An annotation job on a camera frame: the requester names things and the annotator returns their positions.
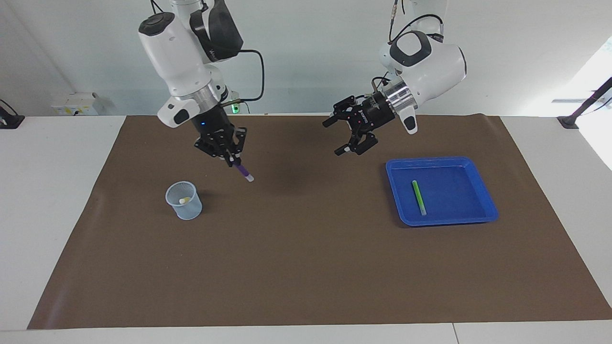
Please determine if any black table clamp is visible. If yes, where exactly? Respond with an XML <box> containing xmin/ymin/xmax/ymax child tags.
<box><xmin>0</xmin><ymin>99</ymin><xmax>25</xmax><ymax>129</ymax></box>

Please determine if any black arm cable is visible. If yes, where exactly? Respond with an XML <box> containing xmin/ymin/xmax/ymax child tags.
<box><xmin>372</xmin><ymin>0</ymin><xmax>445</xmax><ymax>94</ymax></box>
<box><xmin>151</xmin><ymin>0</ymin><xmax>265</xmax><ymax>103</ymax></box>

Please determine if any purple pen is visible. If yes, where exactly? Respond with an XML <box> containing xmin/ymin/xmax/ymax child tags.
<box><xmin>233</xmin><ymin>161</ymin><xmax>255</xmax><ymax>183</ymax></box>

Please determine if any blue plastic tray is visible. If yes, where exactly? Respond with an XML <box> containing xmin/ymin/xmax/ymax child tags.
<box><xmin>385</xmin><ymin>156</ymin><xmax>499</xmax><ymax>227</ymax></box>

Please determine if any black stand with pole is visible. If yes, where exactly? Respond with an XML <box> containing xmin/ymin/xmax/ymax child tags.
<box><xmin>557</xmin><ymin>76</ymin><xmax>612</xmax><ymax>129</ymax></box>

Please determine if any green pen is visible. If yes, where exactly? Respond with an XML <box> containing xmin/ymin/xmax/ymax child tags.
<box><xmin>412</xmin><ymin>180</ymin><xmax>427</xmax><ymax>216</ymax></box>

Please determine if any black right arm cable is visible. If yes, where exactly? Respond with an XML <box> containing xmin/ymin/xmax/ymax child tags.
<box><xmin>151</xmin><ymin>0</ymin><xmax>265</xmax><ymax>103</ymax></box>

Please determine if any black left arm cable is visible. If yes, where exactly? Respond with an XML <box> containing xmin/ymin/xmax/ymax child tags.
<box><xmin>372</xmin><ymin>0</ymin><xmax>445</xmax><ymax>94</ymax></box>

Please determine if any clear plastic cup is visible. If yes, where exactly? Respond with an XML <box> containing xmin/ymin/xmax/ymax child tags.
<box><xmin>165</xmin><ymin>182</ymin><xmax>203</xmax><ymax>222</ymax></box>

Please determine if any brown table mat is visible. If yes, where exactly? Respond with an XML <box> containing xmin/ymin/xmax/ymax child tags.
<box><xmin>27</xmin><ymin>115</ymin><xmax>612</xmax><ymax>330</ymax></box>

